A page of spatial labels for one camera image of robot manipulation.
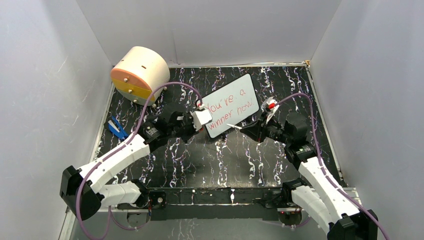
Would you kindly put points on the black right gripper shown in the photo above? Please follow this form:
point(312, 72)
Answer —
point(254, 128)

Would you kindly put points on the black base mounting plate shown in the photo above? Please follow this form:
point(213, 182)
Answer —
point(216, 203)

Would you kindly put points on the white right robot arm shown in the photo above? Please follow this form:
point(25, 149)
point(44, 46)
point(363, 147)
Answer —
point(336, 213)

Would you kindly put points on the white marker red cap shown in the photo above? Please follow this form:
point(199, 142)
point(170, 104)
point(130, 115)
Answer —
point(234, 126)

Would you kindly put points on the white board black frame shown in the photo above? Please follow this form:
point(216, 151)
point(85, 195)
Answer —
point(231, 104)

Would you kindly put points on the cream cylindrical drawer box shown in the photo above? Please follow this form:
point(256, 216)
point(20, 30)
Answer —
point(139, 73)

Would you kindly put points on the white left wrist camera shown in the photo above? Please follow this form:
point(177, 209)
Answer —
point(201, 116)

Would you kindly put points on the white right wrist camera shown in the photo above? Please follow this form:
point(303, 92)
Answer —
point(269, 107)

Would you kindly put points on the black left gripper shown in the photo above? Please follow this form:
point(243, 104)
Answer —
point(189, 118)

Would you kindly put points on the aluminium frame rail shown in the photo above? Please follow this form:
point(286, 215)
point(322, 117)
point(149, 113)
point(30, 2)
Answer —
point(90, 202)

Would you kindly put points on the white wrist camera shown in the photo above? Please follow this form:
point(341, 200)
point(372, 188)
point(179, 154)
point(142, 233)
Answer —
point(201, 116)
point(269, 107)

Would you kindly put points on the blue white eraser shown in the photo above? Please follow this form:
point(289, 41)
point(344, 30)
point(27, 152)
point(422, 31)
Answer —
point(116, 129)

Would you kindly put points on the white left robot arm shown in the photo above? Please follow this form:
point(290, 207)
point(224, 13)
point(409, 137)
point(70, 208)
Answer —
point(86, 189)

